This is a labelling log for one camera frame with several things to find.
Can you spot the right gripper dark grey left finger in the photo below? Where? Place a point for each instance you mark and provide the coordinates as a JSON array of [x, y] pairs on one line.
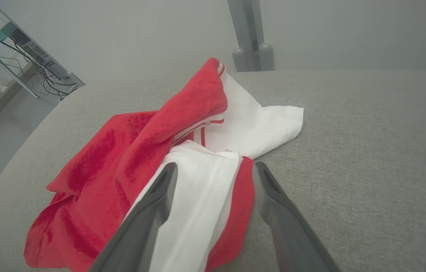
[[141, 226]]

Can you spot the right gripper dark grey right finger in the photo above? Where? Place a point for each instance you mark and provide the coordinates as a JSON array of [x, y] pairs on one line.
[[288, 234]]

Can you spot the red white lettered jersey shirt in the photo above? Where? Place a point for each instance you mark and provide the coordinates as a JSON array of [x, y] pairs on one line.
[[103, 170]]

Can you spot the teal box under desk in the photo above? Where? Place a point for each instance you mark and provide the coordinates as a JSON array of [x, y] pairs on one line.
[[3, 33]]

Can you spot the white metal desk frame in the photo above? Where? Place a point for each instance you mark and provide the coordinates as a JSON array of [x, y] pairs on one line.
[[62, 73]]

